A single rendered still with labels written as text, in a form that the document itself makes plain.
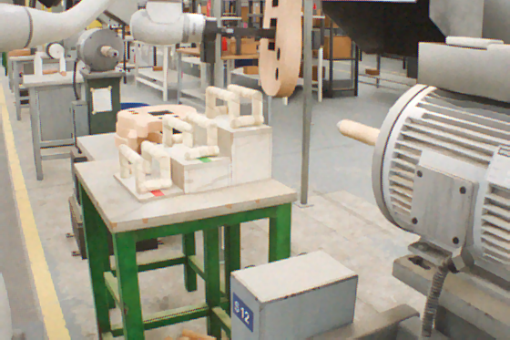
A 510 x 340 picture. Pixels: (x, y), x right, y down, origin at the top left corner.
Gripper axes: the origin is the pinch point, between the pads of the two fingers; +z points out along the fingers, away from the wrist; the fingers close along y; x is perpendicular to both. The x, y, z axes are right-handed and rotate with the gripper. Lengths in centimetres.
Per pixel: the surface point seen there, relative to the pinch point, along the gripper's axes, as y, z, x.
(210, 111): -22.8, -13.6, -27.7
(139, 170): 4, -37, -42
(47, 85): -313, -128, -54
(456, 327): 102, 8, -37
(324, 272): 92, -9, -32
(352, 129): 64, 3, -16
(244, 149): -4.3, -4.6, -35.9
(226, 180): -2.4, -9.8, -45.4
